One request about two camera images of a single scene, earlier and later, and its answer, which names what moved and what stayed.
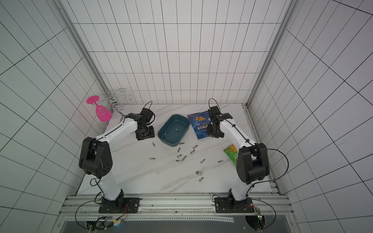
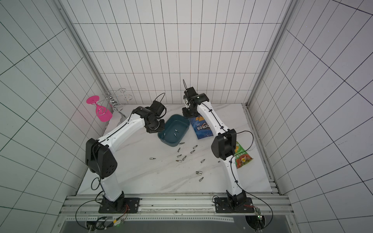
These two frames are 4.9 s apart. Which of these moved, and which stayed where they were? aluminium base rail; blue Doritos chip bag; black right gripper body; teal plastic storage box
Moved: black right gripper body
Stayed: aluminium base rail; teal plastic storage box; blue Doritos chip bag
